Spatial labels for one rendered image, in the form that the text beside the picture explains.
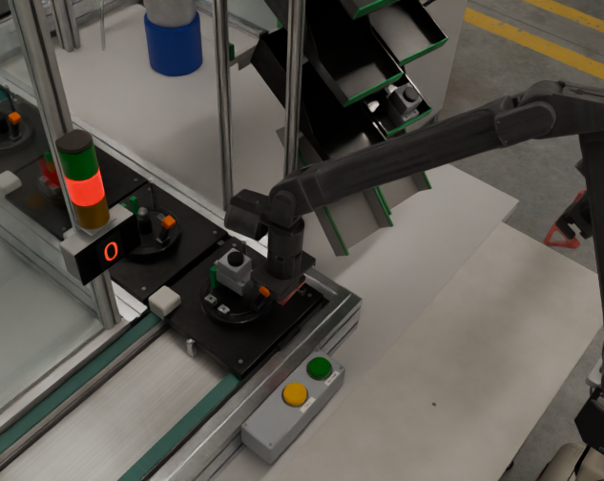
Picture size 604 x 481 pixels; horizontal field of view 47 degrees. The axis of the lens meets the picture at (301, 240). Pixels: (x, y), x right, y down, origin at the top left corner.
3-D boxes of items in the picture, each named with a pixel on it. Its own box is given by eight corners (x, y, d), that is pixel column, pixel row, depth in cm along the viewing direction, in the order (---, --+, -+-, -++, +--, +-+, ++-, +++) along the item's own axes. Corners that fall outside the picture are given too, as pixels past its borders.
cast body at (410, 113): (412, 120, 140) (429, 101, 134) (398, 129, 138) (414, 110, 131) (387, 88, 141) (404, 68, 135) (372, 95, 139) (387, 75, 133)
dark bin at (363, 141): (385, 151, 134) (403, 132, 127) (336, 179, 128) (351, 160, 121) (302, 38, 137) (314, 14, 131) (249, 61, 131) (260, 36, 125)
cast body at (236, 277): (257, 282, 131) (257, 258, 126) (241, 297, 129) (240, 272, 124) (223, 261, 134) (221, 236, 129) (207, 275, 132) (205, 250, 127)
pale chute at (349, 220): (381, 227, 148) (393, 225, 144) (335, 257, 142) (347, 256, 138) (324, 105, 143) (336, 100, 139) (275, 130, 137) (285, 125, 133)
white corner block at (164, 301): (182, 308, 136) (181, 296, 133) (165, 323, 133) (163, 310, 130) (166, 296, 138) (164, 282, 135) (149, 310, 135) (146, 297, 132)
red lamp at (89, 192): (112, 194, 105) (106, 169, 101) (85, 211, 102) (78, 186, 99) (90, 178, 107) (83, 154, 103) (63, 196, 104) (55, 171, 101)
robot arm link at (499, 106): (561, 136, 83) (569, 114, 92) (546, 92, 82) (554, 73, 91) (272, 227, 105) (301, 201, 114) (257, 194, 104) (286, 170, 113)
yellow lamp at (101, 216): (116, 217, 109) (112, 194, 105) (91, 234, 106) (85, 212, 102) (95, 201, 111) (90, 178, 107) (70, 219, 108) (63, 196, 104)
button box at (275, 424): (343, 385, 131) (346, 366, 127) (270, 466, 120) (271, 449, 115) (314, 364, 134) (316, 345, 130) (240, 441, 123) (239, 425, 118)
